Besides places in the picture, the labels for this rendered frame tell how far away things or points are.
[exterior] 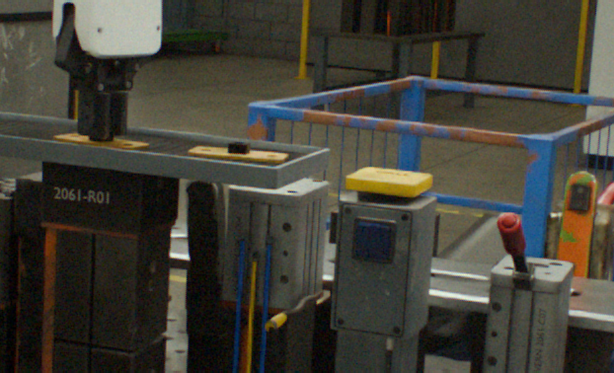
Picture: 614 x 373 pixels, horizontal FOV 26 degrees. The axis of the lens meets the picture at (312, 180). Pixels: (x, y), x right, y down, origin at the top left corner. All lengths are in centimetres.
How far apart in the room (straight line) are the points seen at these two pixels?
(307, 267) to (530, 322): 23
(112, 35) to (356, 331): 33
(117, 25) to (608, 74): 817
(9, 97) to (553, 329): 378
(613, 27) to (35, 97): 512
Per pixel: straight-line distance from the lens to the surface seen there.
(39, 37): 499
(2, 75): 484
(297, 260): 131
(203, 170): 111
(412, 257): 110
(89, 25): 115
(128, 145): 119
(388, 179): 111
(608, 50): 925
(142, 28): 120
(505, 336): 127
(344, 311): 113
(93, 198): 119
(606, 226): 158
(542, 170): 318
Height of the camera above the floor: 134
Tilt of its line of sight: 10 degrees down
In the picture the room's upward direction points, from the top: 4 degrees clockwise
